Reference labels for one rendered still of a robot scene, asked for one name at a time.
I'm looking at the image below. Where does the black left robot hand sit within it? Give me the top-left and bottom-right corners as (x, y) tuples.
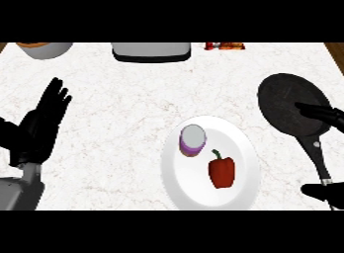
(0, 77), (74, 168)

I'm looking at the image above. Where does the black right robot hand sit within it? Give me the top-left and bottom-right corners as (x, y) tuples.
(294, 102), (344, 211)

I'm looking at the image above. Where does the black frying pan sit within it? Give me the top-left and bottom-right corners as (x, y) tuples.
(257, 72), (335, 211)

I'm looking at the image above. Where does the red bell pepper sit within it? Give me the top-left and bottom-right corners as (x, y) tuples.
(207, 148), (238, 190)

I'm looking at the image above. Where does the white plate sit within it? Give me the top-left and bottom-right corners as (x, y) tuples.
(161, 115), (263, 211)

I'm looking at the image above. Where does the grey bowl with orange contents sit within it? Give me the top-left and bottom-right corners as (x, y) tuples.
(15, 42), (74, 61)

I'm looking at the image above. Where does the purple can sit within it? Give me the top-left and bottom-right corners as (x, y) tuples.
(177, 124), (208, 158)

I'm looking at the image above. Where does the grey appliance with black base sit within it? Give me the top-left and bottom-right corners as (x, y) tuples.
(111, 42), (192, 64)

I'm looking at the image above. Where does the red and orange packet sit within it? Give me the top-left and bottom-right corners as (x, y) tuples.
(202, 42), (247, 51)

